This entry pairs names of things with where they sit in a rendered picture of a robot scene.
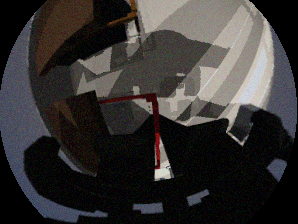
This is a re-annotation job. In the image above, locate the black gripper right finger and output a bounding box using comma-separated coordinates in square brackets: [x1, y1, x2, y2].
[158, 115, 229, 177]

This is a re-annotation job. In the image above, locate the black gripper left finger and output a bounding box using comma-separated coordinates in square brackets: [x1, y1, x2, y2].
[90, 115, 156, 181]

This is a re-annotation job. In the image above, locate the grey flat panel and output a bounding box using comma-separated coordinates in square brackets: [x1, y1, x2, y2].
[27, 6, 96, 177]

